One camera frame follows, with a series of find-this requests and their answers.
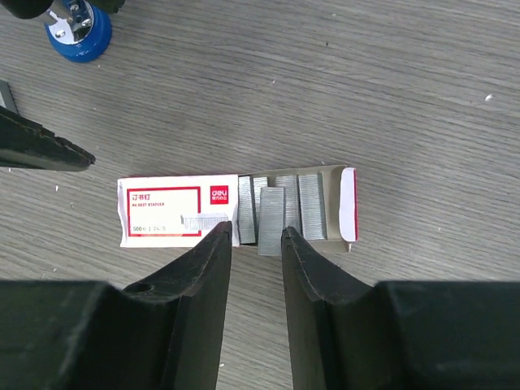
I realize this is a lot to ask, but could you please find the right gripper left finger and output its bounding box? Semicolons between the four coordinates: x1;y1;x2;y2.
1;222;232;389

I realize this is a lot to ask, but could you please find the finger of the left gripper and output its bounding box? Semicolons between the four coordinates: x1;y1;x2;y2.
1;107;96;171

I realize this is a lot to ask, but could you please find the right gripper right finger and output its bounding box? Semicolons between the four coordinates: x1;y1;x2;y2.
281;227;519;389

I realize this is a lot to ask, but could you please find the blue black stapler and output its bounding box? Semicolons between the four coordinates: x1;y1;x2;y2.
45;1;112;63

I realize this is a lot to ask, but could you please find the staple strip upper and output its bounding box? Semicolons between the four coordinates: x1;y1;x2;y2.
0;80;19;114

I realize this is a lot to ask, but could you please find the red white staple box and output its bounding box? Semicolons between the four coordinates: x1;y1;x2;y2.
117;165;358;254

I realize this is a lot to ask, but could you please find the staple strip on box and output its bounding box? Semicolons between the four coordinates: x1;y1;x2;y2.
258;187;285;256

